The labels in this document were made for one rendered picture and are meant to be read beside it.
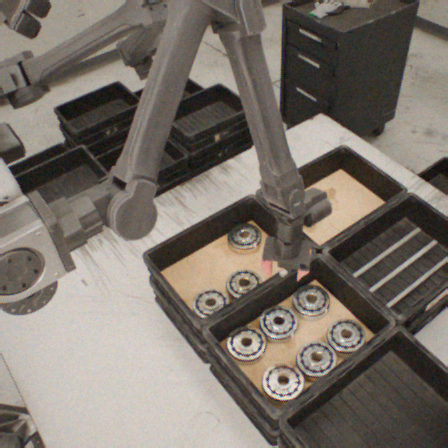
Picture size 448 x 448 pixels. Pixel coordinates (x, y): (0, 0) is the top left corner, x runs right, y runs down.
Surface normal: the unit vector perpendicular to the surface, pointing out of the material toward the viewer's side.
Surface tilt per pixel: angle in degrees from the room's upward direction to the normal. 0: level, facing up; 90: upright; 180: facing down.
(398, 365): 0
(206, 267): 0
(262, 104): 72
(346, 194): 0
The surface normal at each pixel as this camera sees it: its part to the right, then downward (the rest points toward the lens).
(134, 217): 0.56, 0.32
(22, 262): 0.60, 0.57
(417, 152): -0.04, -0.68
